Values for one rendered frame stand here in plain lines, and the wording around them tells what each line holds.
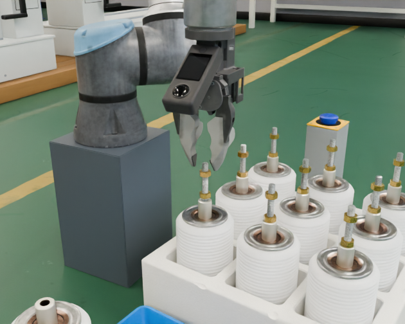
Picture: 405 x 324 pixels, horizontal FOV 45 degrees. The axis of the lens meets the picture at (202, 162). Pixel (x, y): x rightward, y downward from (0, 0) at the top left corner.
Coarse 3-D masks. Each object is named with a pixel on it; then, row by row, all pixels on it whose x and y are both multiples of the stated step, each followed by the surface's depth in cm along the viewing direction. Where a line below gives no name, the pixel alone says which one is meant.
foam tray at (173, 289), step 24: (336, 240) 87; (144, 264) 81; (168, 264) 80; (144, 288) 83; (168, 288) 79; (192, 288) 76; (216, 288) 74; (168, 312) 81; (192, 312) 78; (216, 312) 75; (240, 312) 72; (264, 312) 69; (288, 312) 69; (384, 312) 69
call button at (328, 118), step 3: (321, 114) 106; (324, 114) 106; (327, 114) 106; (330, 114) 106; (333, 114) 106; (321, 117) 105; (324, 117) 105; (327, 117) 105; (330, 117) 105; (333, 117) 105; (336, 117) 105; (321, 120) 105; (324, 120) 105; (327, 120) 104; (330, 120) 104; (333, 120) 104; (336, 120) 105; (327, 123) 105; (330, 123) 105; (333, 123) 105
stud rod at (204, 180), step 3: (204, 162) 77; (204, 165) 76; (207, 165) 77; (204, 168) 77; (207, 168) 77; (204, 171) 77; (207, 171) 77; (204, 177) 77; (207, 177) 77; (204, 180) 77; (207, 180) 78; (204, 183) 78; (207, 183) 78; (204, 186) 78; (207, 186) 78; (204, 189) 78; (207, 189) 78; (204, 192) 78; (207, 192) 78
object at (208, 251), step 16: (176, 224) 80; (224, 224) 78; (176, 240) 81; (192, 240) 77; (208, 240) 77; (224, 240) 78; (192, 256) 78; (208, 256) 78; (224, 256) 79; (208, 272) 79
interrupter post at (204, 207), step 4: (200, 200) 79; (208, 200) 79; (200, 204) 79; (204, 204) 78; (208, 204) 78; (200, 208) 79; (204, 208) 79; (208, 208) 79; (200, 212) 79; (204, 212) 79; (208, 212) 79; (200, 216) 79; (204, 216) 79; (208, 216) 79
